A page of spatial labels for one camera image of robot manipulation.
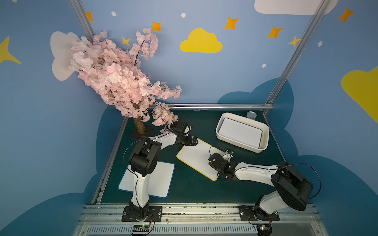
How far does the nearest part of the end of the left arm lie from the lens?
0.81m

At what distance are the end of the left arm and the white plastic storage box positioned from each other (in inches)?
7.9

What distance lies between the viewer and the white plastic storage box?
3.22ft
